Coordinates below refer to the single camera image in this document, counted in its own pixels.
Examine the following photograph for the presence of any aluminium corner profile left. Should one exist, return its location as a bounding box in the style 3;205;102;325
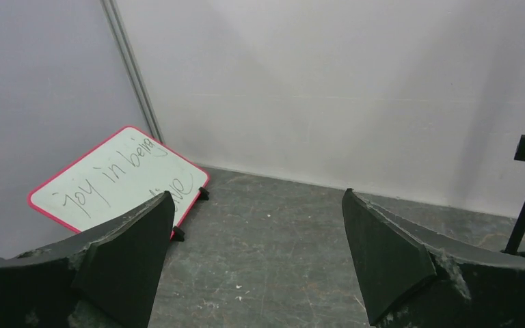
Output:
100;0;163;141

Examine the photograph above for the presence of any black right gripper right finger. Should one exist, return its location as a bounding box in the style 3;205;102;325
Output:
342;189;525;327

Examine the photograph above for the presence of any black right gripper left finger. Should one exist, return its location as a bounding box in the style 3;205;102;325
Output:
0;192;174;327

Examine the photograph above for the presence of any pink framed whiteboard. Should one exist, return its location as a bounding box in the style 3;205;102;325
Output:
27;126;210;233

